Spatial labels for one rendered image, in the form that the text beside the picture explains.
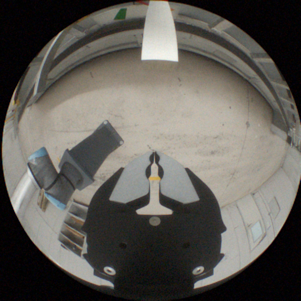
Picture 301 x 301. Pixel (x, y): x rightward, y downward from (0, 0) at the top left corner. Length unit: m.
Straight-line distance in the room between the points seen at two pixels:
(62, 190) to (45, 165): 0.16
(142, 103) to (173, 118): 0.31
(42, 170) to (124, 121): 0.84
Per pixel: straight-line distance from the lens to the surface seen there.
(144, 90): 0.95
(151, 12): 0.16
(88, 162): 0.67
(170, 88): 0.96
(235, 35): 0.78
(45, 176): 0.53
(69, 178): 0.61
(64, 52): 0.59
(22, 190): 0.55
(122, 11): 0.41
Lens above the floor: 0.94
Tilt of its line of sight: 62 degrees down
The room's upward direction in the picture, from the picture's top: 178 degrees counter-clockwise
